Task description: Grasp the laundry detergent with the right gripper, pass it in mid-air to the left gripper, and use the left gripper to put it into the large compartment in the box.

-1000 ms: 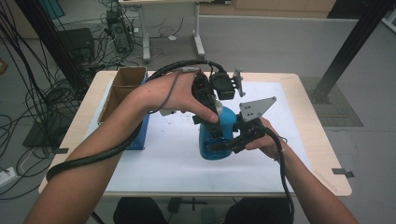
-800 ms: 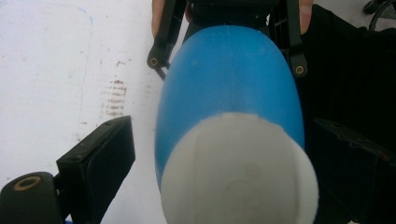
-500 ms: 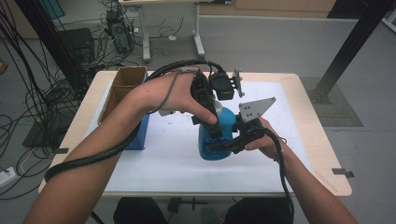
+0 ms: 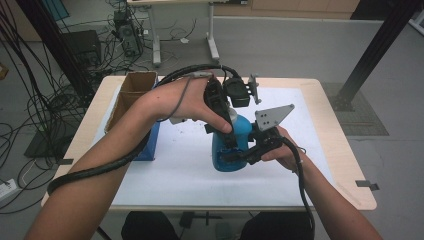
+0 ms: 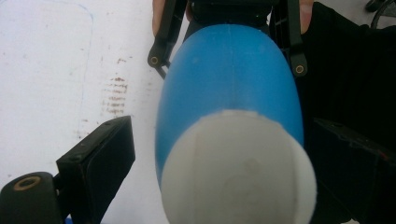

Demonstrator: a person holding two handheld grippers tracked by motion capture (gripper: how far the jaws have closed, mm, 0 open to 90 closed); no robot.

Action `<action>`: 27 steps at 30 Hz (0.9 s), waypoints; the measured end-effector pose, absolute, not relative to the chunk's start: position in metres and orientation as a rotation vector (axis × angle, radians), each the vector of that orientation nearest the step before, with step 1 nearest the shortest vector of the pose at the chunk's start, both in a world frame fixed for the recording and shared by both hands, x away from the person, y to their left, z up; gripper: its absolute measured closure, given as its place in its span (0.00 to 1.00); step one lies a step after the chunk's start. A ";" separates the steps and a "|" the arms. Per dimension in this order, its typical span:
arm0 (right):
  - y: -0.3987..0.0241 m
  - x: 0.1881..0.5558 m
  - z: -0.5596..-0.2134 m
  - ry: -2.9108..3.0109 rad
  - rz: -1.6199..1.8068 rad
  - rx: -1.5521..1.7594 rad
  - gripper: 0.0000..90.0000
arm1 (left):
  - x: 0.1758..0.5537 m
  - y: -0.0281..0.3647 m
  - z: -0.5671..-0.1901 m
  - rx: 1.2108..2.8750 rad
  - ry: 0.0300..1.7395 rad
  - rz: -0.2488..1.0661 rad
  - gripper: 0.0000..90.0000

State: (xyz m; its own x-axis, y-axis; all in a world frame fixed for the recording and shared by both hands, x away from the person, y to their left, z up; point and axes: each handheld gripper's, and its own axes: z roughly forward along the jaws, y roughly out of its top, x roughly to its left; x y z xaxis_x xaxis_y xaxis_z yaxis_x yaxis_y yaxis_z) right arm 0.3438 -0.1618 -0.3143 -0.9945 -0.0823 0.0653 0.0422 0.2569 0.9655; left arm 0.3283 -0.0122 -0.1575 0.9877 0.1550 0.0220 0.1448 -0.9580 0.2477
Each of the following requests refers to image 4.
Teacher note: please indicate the person's right leg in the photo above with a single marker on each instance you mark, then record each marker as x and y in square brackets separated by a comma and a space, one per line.
[273, 228]

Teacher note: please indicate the blue cardboard box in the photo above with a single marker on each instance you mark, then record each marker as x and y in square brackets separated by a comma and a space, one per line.
[136, 81]

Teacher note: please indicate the black table frame bar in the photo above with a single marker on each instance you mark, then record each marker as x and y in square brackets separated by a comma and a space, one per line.
[188, 218]

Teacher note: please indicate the white bottle cap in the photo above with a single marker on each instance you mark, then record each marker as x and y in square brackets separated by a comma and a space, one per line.
[234, 116]

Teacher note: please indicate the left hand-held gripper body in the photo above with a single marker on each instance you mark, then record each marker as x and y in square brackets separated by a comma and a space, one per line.
[236, 95]

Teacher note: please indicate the person's left leg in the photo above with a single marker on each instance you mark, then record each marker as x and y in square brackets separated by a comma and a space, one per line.
[150, 228]

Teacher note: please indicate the grey floor mat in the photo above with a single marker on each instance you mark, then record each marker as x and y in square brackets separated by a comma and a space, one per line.
[363, 123]

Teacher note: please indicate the white power strip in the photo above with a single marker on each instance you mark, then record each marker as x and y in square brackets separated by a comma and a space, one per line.
[7, 189]

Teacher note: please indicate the blue plastic bottle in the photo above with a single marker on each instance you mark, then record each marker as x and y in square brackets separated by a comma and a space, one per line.
[231, 166]

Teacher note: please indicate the white desk frame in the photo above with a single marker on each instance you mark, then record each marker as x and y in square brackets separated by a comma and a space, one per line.
[212, 43]

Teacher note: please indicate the black tape strip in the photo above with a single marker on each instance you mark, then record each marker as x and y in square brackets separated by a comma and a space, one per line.
[65, 162]
[366, 184]

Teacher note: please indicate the wooden cabinet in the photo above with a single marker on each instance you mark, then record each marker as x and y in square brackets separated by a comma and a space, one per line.
[293, 8]

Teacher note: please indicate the black computer tower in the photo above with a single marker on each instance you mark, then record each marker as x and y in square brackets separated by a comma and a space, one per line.
[128, 33]

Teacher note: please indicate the white paper sheet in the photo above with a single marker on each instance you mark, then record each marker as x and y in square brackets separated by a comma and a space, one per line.
[200, 186]

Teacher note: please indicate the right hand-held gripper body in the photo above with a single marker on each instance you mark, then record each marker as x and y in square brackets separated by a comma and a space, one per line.
[266, 136]

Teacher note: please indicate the person's right hand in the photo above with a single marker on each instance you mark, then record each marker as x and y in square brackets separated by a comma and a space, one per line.
[288, 153]

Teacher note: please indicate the black metal post with base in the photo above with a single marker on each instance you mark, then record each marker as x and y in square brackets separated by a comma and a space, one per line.
[376, 50]

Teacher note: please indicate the black box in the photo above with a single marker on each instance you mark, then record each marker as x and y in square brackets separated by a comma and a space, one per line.
[83, 46]

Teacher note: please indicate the person's left hand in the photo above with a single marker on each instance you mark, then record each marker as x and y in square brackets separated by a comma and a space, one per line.
[183, 100]

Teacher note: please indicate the black floor plate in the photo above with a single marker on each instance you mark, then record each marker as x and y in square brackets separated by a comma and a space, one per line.
[43, 146]

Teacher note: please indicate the person's leg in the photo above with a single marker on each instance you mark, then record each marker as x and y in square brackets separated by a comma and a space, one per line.
[150, 228]
[273, 228]

